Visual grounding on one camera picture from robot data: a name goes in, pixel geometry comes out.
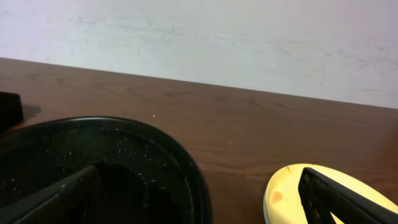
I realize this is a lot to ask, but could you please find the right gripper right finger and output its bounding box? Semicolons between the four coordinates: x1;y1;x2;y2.
298;167;397;224

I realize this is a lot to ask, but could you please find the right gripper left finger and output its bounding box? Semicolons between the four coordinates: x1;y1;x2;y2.
1;166;101;224

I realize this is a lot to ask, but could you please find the black rectangular water tray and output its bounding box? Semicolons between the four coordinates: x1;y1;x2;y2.
0;91;24;132

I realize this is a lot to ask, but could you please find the black round tray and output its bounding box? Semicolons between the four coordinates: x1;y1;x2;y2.
1;116;212;224

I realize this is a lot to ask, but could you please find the yellow plate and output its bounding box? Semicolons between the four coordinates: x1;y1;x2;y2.
263;164;397;224

